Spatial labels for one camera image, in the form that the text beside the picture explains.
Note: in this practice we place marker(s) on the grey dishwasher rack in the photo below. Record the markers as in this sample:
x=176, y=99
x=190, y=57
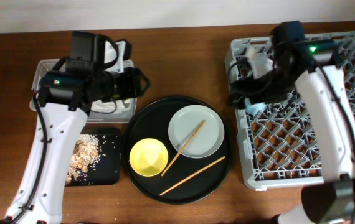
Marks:
x=277, y=146

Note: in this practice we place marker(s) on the white napkin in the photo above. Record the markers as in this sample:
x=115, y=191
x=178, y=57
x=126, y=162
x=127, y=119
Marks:
x=118, y=106

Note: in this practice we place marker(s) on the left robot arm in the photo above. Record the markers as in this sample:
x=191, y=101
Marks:
x=62, y=113

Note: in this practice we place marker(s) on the black rectangular tray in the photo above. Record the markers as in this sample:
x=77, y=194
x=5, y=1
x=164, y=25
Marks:
x=108, y=169

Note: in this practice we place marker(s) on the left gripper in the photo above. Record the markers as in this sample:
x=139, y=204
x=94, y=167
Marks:
x=134, y=77

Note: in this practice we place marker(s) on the grey plate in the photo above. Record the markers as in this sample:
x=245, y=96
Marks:
x=186, y=120

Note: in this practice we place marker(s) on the blue cup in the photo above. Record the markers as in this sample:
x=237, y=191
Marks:
x=253, y=109

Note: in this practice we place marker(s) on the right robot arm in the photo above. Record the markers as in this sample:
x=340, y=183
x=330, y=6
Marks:
x=313, y=69

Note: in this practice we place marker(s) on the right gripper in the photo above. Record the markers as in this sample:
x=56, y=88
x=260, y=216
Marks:
x=238, y=86

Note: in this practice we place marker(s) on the food scraps pile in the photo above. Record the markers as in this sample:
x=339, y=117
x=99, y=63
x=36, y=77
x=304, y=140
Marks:
x=86, y=155

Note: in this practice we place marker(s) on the yellow bowl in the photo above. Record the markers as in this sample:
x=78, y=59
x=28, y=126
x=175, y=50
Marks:
x=148, y=157

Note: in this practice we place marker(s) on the wooden chopstick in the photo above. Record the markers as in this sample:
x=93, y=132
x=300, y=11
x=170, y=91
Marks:
x=193, y=175
x=184, y=146

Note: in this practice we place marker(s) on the clear plastic bin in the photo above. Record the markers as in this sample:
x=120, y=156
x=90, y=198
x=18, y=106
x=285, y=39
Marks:
x=45, y=65

